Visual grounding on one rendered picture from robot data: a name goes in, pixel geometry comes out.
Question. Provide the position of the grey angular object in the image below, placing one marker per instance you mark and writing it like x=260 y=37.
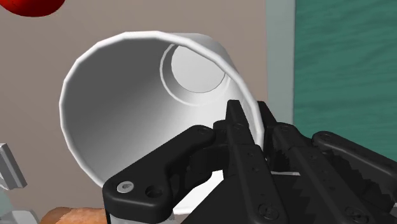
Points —
x=11 y=167

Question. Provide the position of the teal panel with grey frame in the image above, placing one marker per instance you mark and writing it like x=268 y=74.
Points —
x=344 y=68

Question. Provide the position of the orange brown rounded object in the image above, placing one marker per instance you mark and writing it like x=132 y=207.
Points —
x=74 y=216

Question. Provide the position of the red round object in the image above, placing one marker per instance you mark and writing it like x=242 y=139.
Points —
x=31 y=6

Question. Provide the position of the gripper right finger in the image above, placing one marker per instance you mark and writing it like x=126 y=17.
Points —
x=335 y=173

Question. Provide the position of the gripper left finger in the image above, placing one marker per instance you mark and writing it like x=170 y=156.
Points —
x=161 y=167

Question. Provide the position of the white cup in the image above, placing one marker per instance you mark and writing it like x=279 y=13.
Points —
x=124 y=108

